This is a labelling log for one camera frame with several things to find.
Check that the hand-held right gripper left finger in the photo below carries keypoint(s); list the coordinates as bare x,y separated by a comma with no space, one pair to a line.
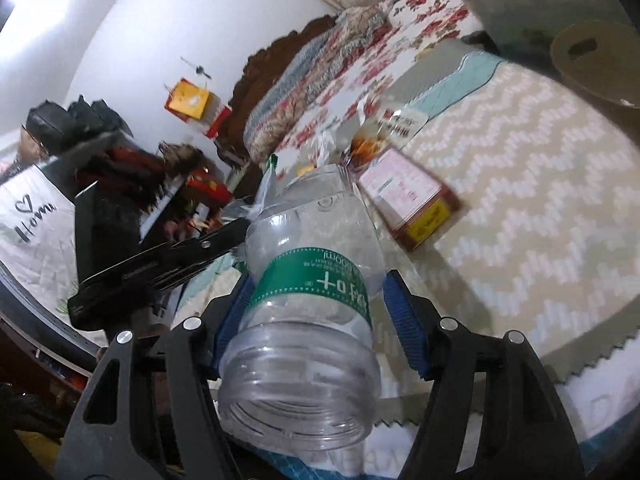
234,312

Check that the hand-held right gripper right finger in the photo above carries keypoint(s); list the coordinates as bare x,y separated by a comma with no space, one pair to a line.
405,320

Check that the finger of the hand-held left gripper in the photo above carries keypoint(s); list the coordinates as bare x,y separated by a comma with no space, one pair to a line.
205,247

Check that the clear plastic bottle green label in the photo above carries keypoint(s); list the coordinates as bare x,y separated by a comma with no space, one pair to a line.
300,360

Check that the red gift bag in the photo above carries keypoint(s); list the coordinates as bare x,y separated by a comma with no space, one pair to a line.
207,187

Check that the white printed cloth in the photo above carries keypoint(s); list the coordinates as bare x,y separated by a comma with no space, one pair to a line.
30,240

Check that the brown snack packet pink label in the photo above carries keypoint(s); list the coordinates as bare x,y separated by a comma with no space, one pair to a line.
400,185

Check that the crumpled clear wrapper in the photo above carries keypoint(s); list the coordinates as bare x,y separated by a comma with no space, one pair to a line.
320,150

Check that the beige zigzag bed cover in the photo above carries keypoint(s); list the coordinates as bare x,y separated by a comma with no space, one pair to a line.
525,210

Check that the folded patchwork duvet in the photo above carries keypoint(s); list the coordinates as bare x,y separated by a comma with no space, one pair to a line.
285,95

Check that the clear plastic snack bag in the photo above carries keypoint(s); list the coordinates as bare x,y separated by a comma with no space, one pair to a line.
385,125

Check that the carved wooden headboard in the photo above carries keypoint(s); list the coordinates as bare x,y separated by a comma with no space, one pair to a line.
265,55

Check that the floral bed sheet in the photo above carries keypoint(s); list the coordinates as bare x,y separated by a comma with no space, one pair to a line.
380,60

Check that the metal wall hook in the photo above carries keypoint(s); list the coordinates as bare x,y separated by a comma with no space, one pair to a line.
197,67

